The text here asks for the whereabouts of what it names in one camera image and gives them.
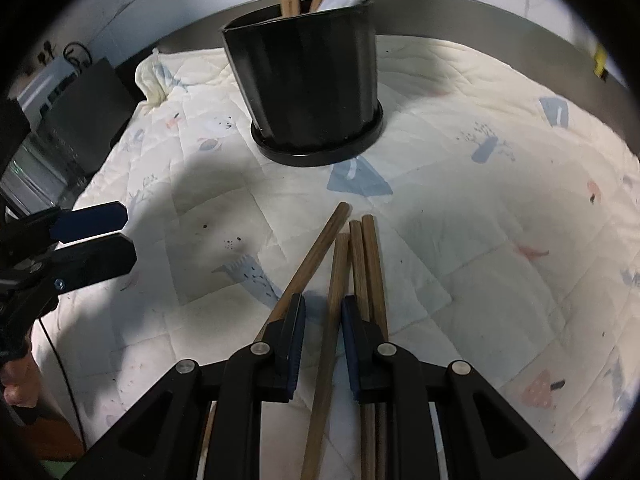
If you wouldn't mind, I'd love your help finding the printed quilted cloth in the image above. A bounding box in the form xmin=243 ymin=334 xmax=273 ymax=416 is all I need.
xmin=30 ymin=35 xmax=640 ymax=466

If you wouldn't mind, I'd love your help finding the person's left hand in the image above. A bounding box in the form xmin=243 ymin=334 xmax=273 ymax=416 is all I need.
xmin=0 ymin=352 xmax=41 ymax=408

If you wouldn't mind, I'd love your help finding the black utensil holder pot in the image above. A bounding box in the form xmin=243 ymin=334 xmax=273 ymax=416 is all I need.
xmin=221 ymin=2 xmax=385 ymax=167

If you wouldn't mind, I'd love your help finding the black cable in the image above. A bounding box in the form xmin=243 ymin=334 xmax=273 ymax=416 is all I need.
xmin=37 ymin=310 xmax=86 ymax=448

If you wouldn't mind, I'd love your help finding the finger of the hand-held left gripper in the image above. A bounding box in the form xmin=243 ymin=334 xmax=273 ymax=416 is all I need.
xmin=25 ymin=235 xmax=138 ymax=306
xmin=30 ymin=201 xmax=129 ymax=245

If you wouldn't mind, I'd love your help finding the white appliance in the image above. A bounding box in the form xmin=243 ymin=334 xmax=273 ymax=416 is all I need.
xmin=15 ymin=57 xmax=83 ymax=116

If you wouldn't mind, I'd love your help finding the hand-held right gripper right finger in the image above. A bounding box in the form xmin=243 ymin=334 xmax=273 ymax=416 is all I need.
xmin=341 ymin=296 xmax=581 ymax=480

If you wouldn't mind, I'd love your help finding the black box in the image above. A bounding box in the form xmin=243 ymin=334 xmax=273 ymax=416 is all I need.
xmin=42 ymin=56 xmax=136 ymax=178

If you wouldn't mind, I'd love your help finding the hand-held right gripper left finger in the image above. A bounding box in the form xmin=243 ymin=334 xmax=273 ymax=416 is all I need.
xmin=65 ymin=292 xmax=307 ymax=480

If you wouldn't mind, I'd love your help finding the yellow corrugated hose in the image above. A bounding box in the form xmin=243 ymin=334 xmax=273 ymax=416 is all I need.
xmin=590 ymin=42 xmax=608 ymax=81

